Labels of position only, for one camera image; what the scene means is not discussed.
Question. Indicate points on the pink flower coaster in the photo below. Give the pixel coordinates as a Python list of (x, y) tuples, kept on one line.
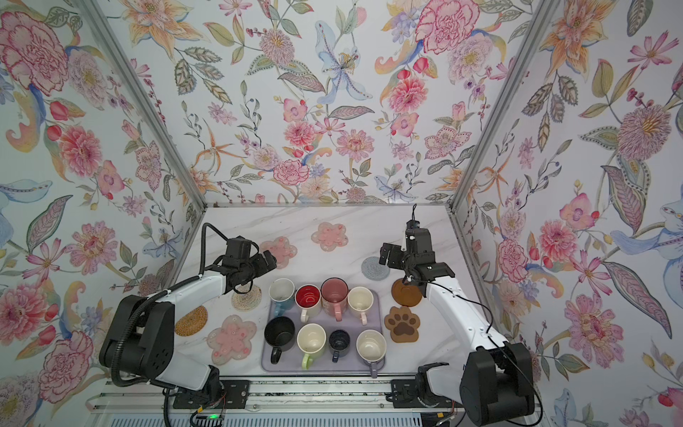
[(330, 236), (232, 340), (281, 249)]

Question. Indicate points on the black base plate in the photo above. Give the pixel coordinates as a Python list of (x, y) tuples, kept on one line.
[(229, 394), (411, 393)]

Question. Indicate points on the cream mug purple handle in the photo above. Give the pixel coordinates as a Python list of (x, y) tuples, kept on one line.
[(372, 347)]

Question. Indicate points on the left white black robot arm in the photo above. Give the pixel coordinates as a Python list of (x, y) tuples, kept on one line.
[(139, 347)]

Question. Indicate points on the pink flower coaster front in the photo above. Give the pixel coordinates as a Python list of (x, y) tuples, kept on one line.
[(232, 340)]

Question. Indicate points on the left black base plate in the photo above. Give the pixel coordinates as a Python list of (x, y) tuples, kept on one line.
[(229, 394)]

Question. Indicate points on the pink tall mug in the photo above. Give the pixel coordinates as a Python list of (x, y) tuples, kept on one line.
[(334, 294)]

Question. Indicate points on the multicolour embroidered round coaster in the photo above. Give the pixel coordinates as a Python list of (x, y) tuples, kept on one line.
[(246, 298)]

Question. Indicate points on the aluminium mounting rail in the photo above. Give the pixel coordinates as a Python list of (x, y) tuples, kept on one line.
[(271, 394)]

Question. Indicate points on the brown paw cork coaster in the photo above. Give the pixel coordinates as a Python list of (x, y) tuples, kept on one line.
[(403, 325)]

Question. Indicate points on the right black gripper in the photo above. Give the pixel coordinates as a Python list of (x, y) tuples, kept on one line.
[(397, 252)]

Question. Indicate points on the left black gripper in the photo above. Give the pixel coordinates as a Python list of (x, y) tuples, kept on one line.
[(263, 268)]

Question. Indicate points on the lavender serving tray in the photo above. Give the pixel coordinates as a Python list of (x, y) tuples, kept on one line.
[(350, 363)]

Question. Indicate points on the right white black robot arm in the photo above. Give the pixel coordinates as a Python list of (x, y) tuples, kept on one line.
[(495, 383)]

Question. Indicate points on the cream mug pink handle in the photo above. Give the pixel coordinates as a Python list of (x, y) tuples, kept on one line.
[(360, 301)]

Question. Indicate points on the black mug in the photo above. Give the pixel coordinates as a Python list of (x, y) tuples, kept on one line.
[(279, 334)]

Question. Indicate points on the brown round wooden coaster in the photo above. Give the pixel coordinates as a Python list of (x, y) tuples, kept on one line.
[(405, 294)]

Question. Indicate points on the grey blue woven coaster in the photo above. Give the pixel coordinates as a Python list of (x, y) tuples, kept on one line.
[(373, 270)]

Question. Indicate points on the small dark blue mug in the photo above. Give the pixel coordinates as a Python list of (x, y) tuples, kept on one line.
[(339, 344)]

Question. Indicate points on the cream mug green handle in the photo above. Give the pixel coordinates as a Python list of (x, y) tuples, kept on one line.
[(312, 341)]

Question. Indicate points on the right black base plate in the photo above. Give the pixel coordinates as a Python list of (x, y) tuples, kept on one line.
[(411, 393)]

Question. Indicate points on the woven rattan round coaster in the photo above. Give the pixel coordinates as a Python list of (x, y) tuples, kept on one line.
[(192, 323)]

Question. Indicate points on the red inside white mug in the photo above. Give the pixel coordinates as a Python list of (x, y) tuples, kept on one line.
[(309, 300)]

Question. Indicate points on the blue mug white inside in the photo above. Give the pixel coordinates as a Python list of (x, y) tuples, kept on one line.
[(282, 296)]

